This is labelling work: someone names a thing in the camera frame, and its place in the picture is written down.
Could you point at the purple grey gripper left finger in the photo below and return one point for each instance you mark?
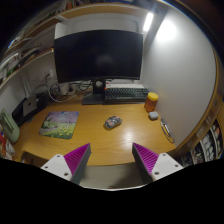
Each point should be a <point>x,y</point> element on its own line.
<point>71,166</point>

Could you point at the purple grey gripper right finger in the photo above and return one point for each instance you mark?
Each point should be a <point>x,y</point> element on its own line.
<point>153,166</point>

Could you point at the landscape print mouse pad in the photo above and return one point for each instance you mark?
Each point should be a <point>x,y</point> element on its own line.
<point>59,124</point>

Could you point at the grey computer mouse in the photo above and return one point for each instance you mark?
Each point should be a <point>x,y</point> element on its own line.
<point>112,122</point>

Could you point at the silver mini computer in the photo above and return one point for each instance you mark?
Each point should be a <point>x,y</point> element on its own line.
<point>29,105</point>

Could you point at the black computer monitor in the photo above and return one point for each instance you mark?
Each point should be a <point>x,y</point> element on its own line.
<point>93,54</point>

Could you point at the small grey earbuds case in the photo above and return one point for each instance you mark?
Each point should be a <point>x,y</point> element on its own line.
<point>153,115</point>

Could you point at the wooden bookcase with items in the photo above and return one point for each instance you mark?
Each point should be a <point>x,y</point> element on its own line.
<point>207,145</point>

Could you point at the orange jar yellow lid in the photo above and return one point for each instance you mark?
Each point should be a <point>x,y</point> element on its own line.
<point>151,101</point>

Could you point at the black monitor stand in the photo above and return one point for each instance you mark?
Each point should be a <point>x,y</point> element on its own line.
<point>96,96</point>

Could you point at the dark mechanical keyboard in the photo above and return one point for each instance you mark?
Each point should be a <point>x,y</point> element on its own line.
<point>125,95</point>

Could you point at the ceiling light strip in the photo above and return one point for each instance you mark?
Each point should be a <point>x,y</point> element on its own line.
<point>148,22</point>

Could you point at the wooden wall shelf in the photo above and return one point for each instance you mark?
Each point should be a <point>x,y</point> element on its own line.
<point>58,12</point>

